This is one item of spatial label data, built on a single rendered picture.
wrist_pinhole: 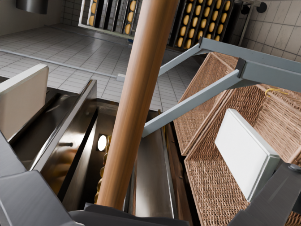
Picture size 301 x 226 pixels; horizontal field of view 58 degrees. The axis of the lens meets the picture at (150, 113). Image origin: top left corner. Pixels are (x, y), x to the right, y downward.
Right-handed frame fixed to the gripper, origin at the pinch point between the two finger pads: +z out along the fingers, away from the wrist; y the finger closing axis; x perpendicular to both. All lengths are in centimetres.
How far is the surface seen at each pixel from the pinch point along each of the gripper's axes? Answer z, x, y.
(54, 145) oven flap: 67, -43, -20
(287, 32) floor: 211, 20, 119
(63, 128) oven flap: 80, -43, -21
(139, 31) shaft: 7.1, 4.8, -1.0
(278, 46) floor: 216, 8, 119
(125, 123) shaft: 6.8, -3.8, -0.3
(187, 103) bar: 44.9, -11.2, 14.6
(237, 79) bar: 45, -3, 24
